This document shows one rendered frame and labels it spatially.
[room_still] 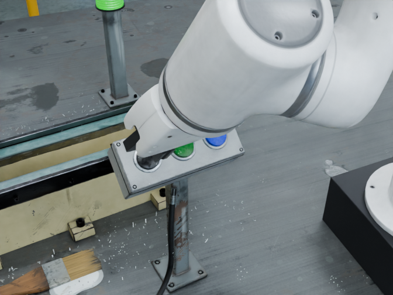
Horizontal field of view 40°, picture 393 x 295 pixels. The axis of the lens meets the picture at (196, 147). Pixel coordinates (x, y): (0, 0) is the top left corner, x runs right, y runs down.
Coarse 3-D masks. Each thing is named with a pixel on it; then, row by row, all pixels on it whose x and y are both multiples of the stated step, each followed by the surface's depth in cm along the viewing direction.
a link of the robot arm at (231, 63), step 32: (224, 0) 33; (256, 0) 34; (288, 0) 34; (320, 0) 36; (192, 32) 38; (224, 32) 34; (256, 32) 33; (288, 32) 34; (320, 32) 35; (192, 64) 39; (224, 64) 36; (256, 64) 34; (288, 64) 34; (320, 64) 38; (192, 96) 41; (224, 96) 39; (256, 96) 38; (288, 96) 39; (224, 128) 45
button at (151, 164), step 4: (136, 156) 68; (148, 156) 68; (136, 160) 68; (140, 160) 68; (144, 160) 68; (148, 160) 68; (152, 160) 68; (140, 164) 68; (144, 164) 68; (148, 164) 68; (152, 164) 68; (156, 164) 69; (144, 168) 68; (148, 168) 68; (152, 168) 68
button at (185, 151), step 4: (188, 144) 71; (192, 144) 71; (176, 148) 70; (180, 148) 70; (184, 148) 70; (188, 148) 70; (192, 148) 71; (176, 152) 70; (180, 152) 70; (184, 152) 70; (188, 152) 70; (180, 156) 70; (184, 156) 70
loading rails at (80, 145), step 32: (64, 128) 99; (96, 128) 100; (0, 160) 93; (32, 160) 96; (64, 160) 99; (96, 160) 91; (0, 192) 84; (32, 192) 87; (64, 192) 90; (96, 192) 94; (160, 192) 99; (0, 224) 87; (32, 224) 91; (64, 224) 94
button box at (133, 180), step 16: (112, 144) 69; (208, 144) 72; (224, 144) 73; (240, 144) 74; (112, 160) 71; (128, 160) 68; (160, 160) 69; (176, 160) 70; (192, 160) 71; (208, 160) 72; (224, 160) 73; (128, 176) 68; (144, 176) 68; (160, 176) 69; (176, 176) 70; (128, 192) 68; (144, 192) 72
